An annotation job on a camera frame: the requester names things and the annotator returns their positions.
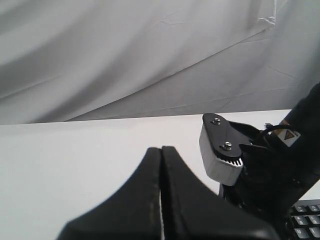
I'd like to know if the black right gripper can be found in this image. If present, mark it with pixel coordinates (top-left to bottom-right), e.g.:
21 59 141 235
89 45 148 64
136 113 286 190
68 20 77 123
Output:
219 122 320 215

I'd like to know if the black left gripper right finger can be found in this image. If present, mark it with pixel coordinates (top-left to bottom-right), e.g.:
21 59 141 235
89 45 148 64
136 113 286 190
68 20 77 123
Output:
161 146 279 240

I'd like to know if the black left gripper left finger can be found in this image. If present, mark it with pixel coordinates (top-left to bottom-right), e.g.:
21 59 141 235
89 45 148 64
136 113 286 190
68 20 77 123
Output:
58 147 160 240

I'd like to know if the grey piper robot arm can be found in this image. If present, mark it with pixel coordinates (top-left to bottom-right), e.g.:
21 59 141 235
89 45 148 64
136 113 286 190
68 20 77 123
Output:
58 84 320 240

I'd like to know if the black acer keyboard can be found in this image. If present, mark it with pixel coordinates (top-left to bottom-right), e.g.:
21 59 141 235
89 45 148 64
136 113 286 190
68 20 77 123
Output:
282 199 320 240

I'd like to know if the grey backdrop cloth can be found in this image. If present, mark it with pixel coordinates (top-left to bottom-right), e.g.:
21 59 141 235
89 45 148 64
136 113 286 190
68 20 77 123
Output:
0 0 320 125

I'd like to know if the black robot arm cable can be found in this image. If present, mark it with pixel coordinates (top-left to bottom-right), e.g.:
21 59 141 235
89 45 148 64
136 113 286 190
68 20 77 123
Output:
257 123 293 141

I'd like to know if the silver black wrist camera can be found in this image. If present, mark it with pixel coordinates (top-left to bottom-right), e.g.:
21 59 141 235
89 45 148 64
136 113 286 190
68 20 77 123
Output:
199 113 260 186

